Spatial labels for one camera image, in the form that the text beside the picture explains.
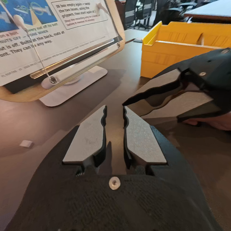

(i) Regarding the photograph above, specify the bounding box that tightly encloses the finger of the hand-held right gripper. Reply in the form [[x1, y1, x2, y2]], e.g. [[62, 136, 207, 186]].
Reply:
[[122, 68, 183, 106], [126, 91, 214, 118]]

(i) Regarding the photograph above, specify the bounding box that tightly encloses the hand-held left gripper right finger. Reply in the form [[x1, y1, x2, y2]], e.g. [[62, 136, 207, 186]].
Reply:
[[123, 106, 167, 170]]

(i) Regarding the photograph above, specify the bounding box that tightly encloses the person's right hand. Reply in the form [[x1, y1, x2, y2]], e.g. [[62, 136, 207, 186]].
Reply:
[[182, 112, 231, 131]]

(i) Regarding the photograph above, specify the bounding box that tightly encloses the yellow plastic bin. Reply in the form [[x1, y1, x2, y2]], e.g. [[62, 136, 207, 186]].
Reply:
[[140, 21, 231, 78]]

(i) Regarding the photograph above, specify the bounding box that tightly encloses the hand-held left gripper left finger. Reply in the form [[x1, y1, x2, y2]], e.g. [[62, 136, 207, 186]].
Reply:
[[62, 105, 107, 168]]

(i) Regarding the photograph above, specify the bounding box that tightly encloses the background office table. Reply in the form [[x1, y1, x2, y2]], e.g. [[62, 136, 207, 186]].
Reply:
[[184, 0, 231, 24]]

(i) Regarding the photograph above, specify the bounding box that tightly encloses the black office chair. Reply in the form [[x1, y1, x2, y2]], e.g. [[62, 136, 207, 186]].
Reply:
[[125, 0, 138, 30], [138, 0, 158, 29]]

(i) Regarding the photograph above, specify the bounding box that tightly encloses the small white plastic piece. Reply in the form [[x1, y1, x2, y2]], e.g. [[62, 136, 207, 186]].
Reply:
[[19, 140, 34, 148]]

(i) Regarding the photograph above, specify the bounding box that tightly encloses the wooden document stand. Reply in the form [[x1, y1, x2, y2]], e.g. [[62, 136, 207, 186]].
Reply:
[[0, 0, 126, 107]]

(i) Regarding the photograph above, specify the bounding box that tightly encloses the printed instruction sheet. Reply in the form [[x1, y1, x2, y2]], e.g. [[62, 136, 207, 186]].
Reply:
[[0, 0, 123, 87]]

